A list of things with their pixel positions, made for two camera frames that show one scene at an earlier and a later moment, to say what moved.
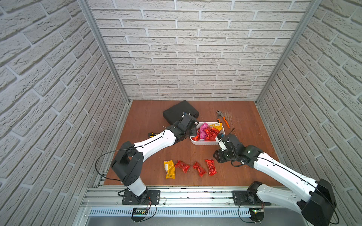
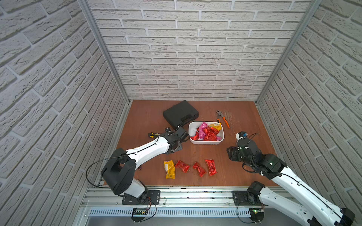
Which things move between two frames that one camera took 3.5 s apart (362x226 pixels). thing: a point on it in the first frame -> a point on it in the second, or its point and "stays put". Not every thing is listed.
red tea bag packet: x=184 y=167 stays put
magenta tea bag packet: x=202 y=130 stays put
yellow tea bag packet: x=169 y=168 stays put
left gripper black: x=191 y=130 -> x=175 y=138
